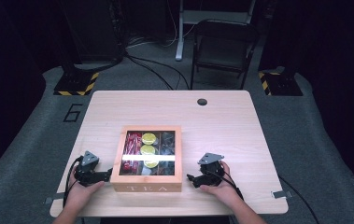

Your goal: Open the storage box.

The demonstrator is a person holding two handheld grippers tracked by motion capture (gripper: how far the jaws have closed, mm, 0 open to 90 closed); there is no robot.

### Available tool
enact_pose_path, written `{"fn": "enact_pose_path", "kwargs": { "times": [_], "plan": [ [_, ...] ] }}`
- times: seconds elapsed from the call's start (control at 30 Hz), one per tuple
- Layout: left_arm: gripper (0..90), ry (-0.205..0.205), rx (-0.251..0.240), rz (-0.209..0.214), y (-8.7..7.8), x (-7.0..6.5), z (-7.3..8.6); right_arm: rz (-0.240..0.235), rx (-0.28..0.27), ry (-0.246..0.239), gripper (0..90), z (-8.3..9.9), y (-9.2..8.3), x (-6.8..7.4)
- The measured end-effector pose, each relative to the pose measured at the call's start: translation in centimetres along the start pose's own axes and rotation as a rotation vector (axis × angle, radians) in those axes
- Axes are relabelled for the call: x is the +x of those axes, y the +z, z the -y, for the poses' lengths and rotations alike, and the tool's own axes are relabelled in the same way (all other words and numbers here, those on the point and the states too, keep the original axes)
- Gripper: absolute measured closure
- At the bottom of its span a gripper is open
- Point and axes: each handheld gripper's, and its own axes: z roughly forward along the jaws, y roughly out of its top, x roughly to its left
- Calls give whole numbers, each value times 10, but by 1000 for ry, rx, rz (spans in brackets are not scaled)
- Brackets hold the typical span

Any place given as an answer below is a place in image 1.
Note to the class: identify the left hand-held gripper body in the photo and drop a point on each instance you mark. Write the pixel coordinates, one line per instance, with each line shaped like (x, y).
(88, 174)

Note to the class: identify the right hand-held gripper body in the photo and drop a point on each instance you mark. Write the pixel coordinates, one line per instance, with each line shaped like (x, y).
(211, 169)

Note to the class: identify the wooden tea box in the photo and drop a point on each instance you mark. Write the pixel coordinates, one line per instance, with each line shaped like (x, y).
(148, 186)

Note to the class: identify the person's left hand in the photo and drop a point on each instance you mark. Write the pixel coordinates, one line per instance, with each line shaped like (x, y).
(79, 194)

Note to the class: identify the person's right hand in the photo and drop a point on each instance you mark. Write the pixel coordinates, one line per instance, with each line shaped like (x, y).
(224, 191)

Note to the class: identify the bundle of red stick packets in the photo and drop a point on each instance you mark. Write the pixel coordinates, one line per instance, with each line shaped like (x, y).
(131, 149)

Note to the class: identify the silver coffee capsule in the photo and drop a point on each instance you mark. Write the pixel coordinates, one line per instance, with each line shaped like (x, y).
(147, 171)

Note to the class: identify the grey tape strip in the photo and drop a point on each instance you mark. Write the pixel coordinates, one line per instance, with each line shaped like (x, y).
(281, 194)
(54, 198)

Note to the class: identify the yellow-green lid coffee capsule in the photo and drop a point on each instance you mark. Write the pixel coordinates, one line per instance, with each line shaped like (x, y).
(147, 150)
(148, 138)
(150, 163)

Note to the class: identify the black table grommet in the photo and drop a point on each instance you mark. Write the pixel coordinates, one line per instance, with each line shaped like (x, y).
(202, 102)

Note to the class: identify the yellow-black striped stand base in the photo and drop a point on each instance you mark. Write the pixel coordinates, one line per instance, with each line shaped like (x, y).
(76, 84)
(279, 84)

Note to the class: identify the black folding chair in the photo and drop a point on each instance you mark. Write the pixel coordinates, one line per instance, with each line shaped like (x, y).
(224, 46)

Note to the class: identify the white metal desk frame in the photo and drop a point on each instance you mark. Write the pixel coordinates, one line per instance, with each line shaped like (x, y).
(180, 37)

